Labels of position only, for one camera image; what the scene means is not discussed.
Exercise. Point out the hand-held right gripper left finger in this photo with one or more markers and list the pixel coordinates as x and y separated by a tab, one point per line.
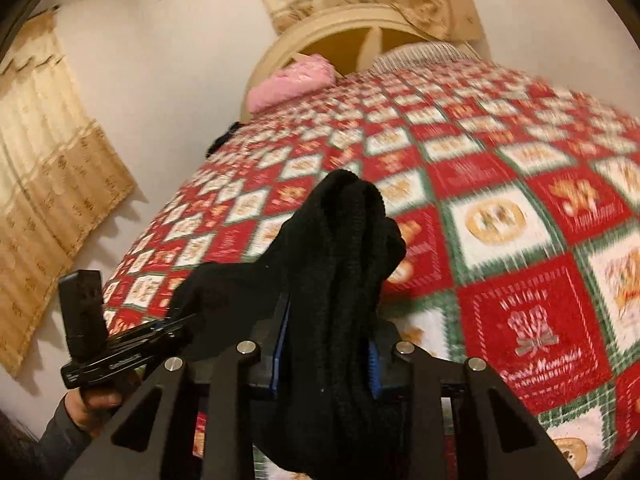
279	360

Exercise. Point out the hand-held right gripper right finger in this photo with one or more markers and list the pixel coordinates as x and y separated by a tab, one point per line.
373	370

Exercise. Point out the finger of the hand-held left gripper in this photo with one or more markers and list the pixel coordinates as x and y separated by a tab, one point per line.
160	326

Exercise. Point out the black pants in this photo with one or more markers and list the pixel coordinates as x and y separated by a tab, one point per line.
335	285

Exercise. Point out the person's left forearm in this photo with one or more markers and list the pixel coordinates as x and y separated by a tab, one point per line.
55	450

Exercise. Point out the person's left hand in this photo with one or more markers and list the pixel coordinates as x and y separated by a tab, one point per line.
100	405

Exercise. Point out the red checkered printed blanket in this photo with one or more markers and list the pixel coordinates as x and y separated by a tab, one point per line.
525	310

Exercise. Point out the dark cloth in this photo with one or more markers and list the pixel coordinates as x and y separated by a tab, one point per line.
222	140

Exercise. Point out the pink pillow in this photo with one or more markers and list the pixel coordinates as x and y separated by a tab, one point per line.
290	82

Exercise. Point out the grey striped pillow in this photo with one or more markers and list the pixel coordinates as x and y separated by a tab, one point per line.
420	55

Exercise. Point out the cream bed headboard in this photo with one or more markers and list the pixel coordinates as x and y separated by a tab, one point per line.
300	35

